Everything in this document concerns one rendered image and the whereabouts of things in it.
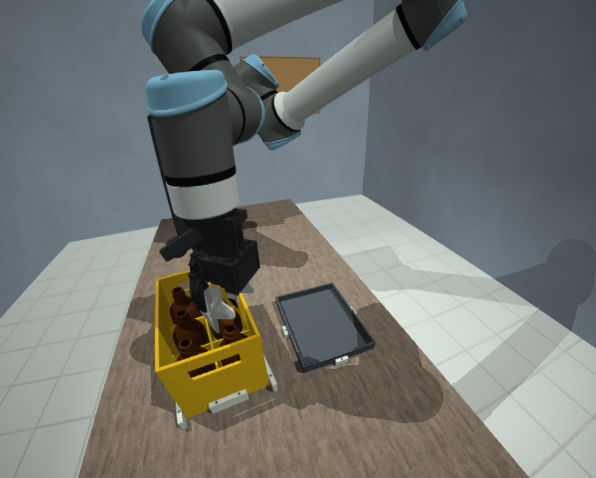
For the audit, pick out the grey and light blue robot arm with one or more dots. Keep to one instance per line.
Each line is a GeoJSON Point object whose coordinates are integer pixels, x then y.
{"type": "Point", "coordinates": [195, 119]}

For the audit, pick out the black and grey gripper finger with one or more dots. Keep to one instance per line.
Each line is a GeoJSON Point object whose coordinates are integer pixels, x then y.
{"type": "Point", "coordinates": [209, 301]}
{"type": "Point", "coordinates": [234, 299]}

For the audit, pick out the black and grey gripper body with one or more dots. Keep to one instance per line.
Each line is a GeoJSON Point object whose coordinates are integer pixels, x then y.
{"type": "Point", "coordinates": [217, 258]}

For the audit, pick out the yellow bottle crate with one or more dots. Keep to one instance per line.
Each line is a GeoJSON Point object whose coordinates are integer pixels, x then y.
{"type": "Point", "coordinates": [192, 395]}

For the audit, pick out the brown glass bottle with blue label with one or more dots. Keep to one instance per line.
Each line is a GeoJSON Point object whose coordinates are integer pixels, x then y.
{"type": "Point", "coordinates": [231, 333]}

